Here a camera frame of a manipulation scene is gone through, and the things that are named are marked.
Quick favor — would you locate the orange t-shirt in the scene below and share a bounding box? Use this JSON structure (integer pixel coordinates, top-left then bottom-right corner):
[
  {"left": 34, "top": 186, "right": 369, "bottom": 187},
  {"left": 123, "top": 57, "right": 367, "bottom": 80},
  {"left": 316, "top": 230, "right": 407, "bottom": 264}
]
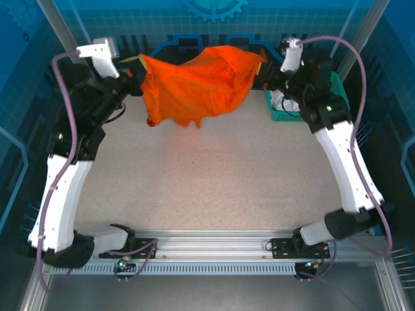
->
[{"left": 139, "top": 45, "right": 268, "bottom": 129}]

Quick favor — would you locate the teal plastic basket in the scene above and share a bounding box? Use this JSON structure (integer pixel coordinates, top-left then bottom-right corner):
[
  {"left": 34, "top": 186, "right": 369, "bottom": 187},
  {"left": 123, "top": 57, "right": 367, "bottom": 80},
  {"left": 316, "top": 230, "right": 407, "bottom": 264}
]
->
[{"left": 265, "top": 71, "right": 350, "bottom": 122}]

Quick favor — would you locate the white t-shirt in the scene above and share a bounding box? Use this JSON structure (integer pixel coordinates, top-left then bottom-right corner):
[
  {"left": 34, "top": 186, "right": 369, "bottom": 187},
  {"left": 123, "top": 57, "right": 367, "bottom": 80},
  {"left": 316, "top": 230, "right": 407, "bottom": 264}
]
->
[{"left": 271, "top": 89, "right": 303, "bottom": 113}]

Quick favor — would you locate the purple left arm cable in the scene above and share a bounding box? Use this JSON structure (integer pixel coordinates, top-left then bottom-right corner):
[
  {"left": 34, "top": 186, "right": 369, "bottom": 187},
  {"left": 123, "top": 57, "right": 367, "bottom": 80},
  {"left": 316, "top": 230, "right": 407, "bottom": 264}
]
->
[{"left": 34, "top": 51, "right": 160, "bottom": 295}]

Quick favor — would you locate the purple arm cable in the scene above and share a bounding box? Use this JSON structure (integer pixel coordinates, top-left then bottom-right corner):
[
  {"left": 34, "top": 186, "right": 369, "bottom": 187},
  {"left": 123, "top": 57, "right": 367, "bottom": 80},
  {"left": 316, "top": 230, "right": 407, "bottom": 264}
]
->
[
  {"left": 34, "top": 51, "right": 160, "bottom": 295},
  {"left": 293, "top": 35, "right": 395, "bottom": 305}
]

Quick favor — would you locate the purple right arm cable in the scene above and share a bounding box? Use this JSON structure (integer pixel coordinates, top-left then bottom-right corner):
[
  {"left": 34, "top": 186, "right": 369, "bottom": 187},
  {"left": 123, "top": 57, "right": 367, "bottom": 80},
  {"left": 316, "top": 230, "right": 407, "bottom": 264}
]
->
[{"left": 293, "top": 35, "right": 395, "bottom": 305}]

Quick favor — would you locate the aluminium frame post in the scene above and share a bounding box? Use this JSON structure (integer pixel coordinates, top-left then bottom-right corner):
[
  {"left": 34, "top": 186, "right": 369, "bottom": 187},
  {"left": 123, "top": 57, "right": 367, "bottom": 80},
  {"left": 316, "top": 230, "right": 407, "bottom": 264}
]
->
[
  {"left": 337, "top": 0, "right": 395, "bottom": 75},
  {"left": 35, "top": 0, "right": 93, "bottom": 52}
]

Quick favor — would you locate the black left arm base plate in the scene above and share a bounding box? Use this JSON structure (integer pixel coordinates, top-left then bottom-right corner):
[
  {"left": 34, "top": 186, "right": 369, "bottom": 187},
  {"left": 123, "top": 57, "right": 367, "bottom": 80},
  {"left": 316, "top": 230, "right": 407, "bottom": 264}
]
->
[{"left": 99, "top": 238, "right": 158, "bottom": 259}]

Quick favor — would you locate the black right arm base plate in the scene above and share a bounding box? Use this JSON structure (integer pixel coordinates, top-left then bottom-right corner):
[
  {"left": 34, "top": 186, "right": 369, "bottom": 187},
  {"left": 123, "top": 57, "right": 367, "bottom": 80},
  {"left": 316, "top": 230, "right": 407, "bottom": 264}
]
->
[{"left": 270, "top": 238, "right": 331, "bottom": 259}]

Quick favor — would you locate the aluminium mounting rail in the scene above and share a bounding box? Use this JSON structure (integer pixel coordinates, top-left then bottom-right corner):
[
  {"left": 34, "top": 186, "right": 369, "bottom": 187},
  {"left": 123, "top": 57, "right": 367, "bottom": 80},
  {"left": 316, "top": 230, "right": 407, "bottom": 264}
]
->
[{"left": 77, "top": 229, "right": 390, "bottom": 260}]

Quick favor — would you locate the slotted grey cable duct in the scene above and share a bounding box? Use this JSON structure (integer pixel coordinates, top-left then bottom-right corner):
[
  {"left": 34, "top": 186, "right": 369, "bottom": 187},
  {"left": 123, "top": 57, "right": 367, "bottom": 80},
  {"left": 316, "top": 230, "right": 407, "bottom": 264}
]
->
[{"left": 51, "top": 262, "right": 305, "bottom": 275}]

